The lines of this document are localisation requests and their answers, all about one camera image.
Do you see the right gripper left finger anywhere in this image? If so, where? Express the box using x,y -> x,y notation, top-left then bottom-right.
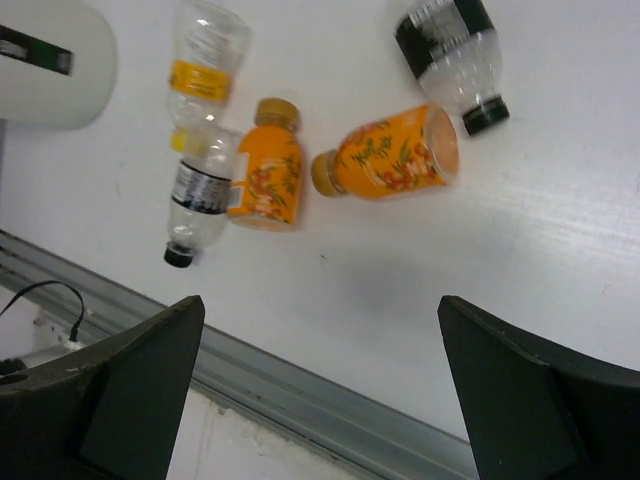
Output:
1,296 -> 205,479

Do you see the clear bottle yellow label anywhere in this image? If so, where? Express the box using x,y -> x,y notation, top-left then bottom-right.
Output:
166,1 -> 252,152

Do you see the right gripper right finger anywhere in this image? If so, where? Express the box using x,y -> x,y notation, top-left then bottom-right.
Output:
438,296 -> 639,479

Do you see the orange juice bottle barcode label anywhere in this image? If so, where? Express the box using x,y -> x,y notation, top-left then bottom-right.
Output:
227,97 -> 305,232

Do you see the aluminium front rail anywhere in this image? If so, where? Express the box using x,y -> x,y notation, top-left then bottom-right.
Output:
1,232 -> 477,479

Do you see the clear bottle black label front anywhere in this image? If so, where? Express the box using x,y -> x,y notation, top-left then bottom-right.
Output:
164,125 -> 242,268

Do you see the clear bottle black label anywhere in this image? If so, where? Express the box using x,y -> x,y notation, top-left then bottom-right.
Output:
395,0 -> 510,136
164,125 -> 242,268

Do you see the left black base cable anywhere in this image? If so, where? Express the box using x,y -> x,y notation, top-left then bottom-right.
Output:
0,279 -> 86,344

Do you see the orange juice bottle floral label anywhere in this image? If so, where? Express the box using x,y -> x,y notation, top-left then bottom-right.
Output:
311,103 -> 459,200

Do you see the white bin with black rim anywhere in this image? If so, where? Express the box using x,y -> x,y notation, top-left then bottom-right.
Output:
1,0 -> 118,130

